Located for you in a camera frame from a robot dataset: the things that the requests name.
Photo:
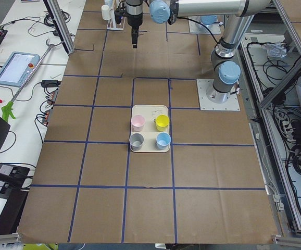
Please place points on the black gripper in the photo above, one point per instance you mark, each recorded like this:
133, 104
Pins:
134, 21

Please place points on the white plastic cup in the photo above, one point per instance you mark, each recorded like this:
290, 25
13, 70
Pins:
105, 9

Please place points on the light blue cup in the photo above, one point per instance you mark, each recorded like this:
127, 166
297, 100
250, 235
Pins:
163, 140
109, 3

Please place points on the pink plastic cup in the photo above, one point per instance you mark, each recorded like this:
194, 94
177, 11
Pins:
137, 123

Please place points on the yellow plastic cup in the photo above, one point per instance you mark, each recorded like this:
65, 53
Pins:
162, 122

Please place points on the grey plastic cup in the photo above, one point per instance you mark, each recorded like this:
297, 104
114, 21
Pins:
136, 141

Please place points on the cream plastic tray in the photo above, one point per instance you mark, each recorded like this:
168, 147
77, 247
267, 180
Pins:
149, 132

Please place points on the black power adapter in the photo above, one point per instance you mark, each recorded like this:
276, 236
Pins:
50, 83

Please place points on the blue teach pendant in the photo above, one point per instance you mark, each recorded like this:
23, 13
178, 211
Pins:
17, 68

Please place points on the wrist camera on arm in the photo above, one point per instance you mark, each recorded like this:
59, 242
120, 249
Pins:
120, 12

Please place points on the white wire cup rack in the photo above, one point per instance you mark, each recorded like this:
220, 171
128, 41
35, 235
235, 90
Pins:
112, 25

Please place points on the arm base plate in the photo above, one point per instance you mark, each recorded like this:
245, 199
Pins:
198, 29
211, 100

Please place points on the aluminium frame post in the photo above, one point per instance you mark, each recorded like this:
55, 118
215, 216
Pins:
55, 13

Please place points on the green handled reach grabber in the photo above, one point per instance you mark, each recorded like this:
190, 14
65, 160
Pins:
7, 109

